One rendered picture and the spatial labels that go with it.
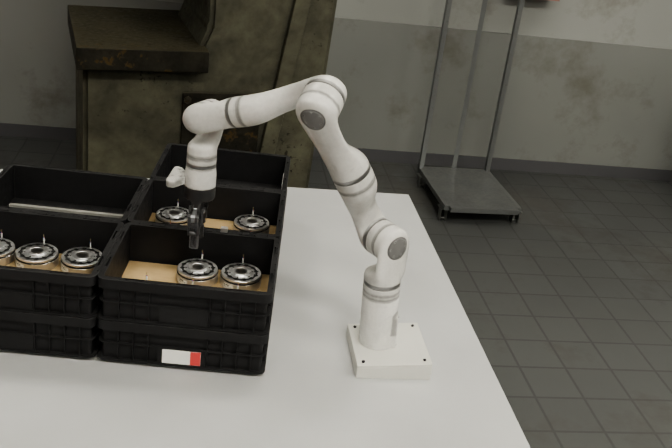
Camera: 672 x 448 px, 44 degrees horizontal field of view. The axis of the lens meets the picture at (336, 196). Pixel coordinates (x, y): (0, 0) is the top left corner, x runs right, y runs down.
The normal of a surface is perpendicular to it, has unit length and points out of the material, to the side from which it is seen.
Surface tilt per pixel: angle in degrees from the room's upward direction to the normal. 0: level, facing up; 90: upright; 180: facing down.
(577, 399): 0
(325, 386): 0
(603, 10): 90
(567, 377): 0
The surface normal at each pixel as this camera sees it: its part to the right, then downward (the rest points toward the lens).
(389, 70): 0.11, 0.40
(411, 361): 0.05, -0.91
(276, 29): 0.32, 0.41
